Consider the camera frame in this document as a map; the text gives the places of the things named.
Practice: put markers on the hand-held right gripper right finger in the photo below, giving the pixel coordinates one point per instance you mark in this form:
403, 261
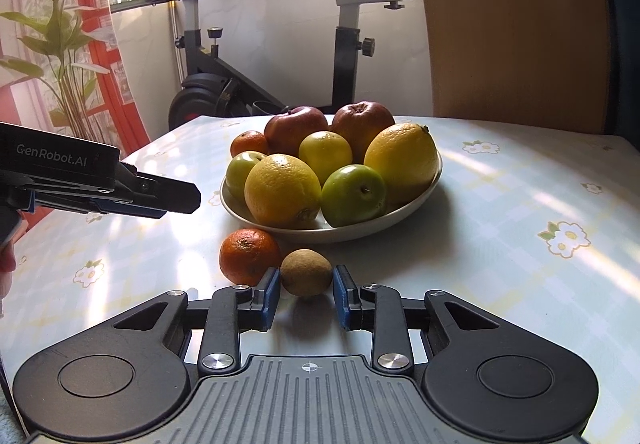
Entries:
341, 296

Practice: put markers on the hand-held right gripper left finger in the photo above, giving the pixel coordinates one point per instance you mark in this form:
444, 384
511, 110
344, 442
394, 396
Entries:
272, 294

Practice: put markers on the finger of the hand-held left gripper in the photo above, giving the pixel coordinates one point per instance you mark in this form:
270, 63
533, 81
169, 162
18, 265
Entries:
175, 196
140, 211

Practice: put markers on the small brown kiwi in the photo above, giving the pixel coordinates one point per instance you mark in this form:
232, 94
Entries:
306, 272

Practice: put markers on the mandarin orange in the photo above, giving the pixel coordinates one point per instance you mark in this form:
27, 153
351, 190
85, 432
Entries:
247, 256
248, 143

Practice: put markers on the beige oval plate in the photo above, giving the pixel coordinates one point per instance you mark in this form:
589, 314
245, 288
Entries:
350, 231

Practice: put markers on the green apple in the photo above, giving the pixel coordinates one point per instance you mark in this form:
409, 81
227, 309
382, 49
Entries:
353, 196
240, 173

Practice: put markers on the large yellow citrus fruit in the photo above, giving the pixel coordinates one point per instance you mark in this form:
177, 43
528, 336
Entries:
282, 191
402, 158

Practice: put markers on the small yellow citrus fruit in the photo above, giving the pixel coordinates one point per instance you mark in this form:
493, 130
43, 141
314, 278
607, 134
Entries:
325, 153

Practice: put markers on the large russet brown apple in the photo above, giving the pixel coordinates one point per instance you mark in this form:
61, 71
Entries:
362, 123

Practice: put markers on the person's left hand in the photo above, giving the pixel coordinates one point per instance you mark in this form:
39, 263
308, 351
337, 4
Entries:
6, 264

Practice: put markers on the black exercise bike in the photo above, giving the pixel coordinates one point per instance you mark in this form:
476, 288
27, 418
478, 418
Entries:
200, 96

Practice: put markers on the floral curtain with red band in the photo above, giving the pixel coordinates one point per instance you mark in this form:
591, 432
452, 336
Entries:
60, 48

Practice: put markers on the red apple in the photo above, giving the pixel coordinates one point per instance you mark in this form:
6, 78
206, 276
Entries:
295, 128

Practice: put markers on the metal pipe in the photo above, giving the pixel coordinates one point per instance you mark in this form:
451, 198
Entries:
175, 48

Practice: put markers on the wooden cabinet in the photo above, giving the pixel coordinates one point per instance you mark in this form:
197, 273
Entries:
500, 23

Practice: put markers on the dark blue cloth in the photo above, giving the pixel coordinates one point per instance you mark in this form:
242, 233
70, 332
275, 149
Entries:
625, 48

